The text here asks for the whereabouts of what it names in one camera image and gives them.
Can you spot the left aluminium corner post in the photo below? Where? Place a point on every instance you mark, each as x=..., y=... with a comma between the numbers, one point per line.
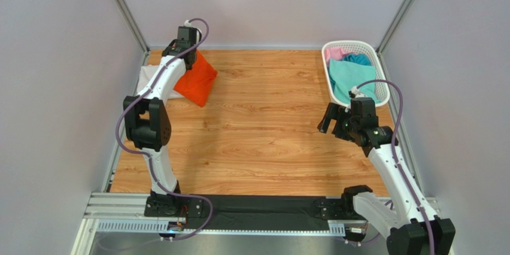
x=133, y=26

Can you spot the white t-shirt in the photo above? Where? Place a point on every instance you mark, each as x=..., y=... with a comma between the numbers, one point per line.
x=145, y=75

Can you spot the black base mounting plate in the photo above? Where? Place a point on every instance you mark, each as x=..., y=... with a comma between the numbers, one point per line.
x=242, y=212

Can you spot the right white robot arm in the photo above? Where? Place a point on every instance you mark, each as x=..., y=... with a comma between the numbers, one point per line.
x=398, y=191

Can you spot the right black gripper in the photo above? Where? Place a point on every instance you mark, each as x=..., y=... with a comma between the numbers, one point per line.
x=340, y=120

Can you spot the right aluminium corner post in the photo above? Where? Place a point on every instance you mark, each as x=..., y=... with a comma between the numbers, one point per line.
x=394, y=25

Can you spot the teal t-shirt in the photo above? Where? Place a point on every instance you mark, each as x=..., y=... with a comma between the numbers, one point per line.
x=345, y=75

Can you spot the pink t-shirt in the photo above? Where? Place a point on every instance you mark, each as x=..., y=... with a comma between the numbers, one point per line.
x=335, y=53

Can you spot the aluminium frame rail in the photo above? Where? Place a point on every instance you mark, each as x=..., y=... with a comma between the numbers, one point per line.
x=109, y=213

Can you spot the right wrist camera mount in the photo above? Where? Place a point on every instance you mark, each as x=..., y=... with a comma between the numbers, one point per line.
x=356, y=93

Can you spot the white plastic laundry basket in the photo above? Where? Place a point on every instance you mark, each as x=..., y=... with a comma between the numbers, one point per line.
x=377, y=90

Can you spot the aluminium corner post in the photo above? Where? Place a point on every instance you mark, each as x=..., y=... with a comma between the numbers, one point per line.
x=394, y=25
x=133, y=26

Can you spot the orange t-shirt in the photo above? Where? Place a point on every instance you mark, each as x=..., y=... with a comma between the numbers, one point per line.
x=197, y=83

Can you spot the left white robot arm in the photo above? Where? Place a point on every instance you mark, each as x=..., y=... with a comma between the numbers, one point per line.
x=147, y=123

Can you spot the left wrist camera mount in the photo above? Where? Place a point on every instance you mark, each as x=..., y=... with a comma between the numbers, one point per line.
x=193, y=25

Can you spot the blue t-shirt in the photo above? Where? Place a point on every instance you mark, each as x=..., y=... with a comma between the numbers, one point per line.
x=360, y=59

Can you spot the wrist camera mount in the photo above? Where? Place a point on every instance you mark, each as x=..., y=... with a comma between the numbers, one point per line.
x=356, y=93
x=193, y=25

